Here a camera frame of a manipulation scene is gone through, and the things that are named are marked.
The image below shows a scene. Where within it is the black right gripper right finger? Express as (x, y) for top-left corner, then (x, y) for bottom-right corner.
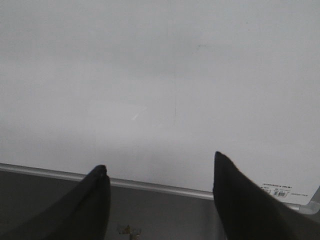
(212, 151), (320, 240)

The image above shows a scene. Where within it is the white whiteboard with aluminium frame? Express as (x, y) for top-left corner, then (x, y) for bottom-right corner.
(0, 0), (320, 215)

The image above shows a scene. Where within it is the small brass floor fitting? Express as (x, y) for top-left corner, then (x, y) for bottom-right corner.
(117, 225), (142, 240)

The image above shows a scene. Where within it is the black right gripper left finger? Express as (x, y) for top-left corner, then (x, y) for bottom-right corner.
(0, 165), (111, 240)

